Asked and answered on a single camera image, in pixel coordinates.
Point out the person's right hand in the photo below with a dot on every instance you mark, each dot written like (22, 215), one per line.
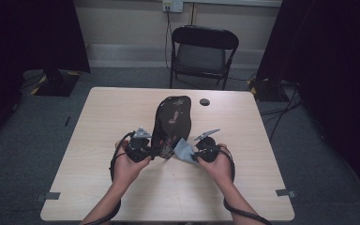
(218, 170)

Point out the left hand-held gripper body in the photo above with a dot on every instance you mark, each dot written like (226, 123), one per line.
(139, 146)

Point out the black stand base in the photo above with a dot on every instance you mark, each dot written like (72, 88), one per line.
(56, 84)
(264, 90)

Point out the white wall socket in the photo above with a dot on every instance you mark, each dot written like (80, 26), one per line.
(172, 5)

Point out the black folding chair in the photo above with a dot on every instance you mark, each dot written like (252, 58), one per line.
(201, 57)

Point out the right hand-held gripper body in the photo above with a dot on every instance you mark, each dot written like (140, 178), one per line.
(209, 148)

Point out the person's left hand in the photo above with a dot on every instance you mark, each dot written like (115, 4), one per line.
(128, 170)

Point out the round black table grommet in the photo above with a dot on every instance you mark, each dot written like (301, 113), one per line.
(204, 102)

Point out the light blue cloth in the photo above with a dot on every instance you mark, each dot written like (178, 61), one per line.
(184, 153)

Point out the dark curtain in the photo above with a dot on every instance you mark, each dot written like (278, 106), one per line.
(28, 37)
(334, 62)

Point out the grey tape strip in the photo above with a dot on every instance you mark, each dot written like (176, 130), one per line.
(284, 192)
(51, 196)

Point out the black pen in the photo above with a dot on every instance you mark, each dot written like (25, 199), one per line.
(67, 121)

